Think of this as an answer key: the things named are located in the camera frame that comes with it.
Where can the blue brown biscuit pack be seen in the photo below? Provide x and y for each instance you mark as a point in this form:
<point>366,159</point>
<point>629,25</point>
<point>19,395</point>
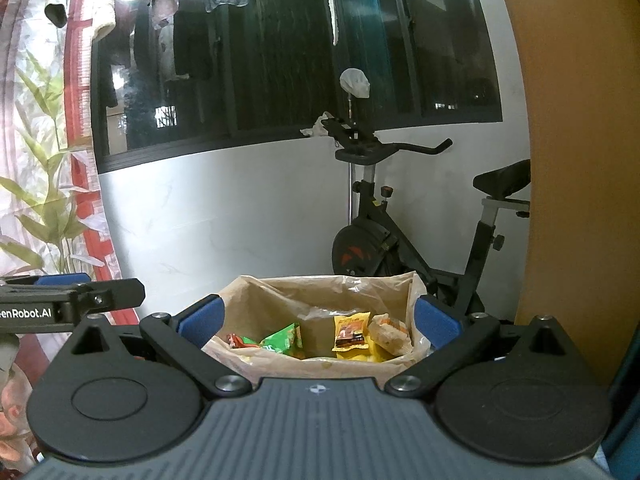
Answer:
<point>390,334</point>

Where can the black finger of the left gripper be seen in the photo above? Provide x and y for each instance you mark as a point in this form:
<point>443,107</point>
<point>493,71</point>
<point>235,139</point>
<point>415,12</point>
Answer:
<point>108,296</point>

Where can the orange long snack bar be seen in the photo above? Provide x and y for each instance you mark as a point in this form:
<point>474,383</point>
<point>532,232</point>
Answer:
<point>235,341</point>

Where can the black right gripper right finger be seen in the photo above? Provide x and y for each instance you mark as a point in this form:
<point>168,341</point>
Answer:
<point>458,340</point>

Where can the green bamboo plant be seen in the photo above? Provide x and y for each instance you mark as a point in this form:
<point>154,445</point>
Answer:
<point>50,236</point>

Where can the green snack packet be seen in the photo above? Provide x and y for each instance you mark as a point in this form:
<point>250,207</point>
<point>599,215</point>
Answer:
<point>287,341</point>

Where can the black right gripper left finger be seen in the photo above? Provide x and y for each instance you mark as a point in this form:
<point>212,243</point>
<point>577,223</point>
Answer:
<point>177,341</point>

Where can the black exercise bike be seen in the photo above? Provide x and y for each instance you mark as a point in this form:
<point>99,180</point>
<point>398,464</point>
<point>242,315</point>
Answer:
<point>372,245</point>

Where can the wooden door panel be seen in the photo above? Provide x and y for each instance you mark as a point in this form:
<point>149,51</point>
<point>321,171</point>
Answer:
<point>580,65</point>

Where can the brown cardboard box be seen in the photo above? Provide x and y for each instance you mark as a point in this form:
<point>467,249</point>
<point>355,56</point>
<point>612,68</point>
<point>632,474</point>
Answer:
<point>325,359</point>

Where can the dark window frame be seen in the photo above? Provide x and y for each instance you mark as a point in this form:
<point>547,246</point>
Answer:
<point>223,73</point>

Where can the yellow orange snack packet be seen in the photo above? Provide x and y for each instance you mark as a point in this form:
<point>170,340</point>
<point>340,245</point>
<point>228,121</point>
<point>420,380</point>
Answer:
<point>352,341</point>

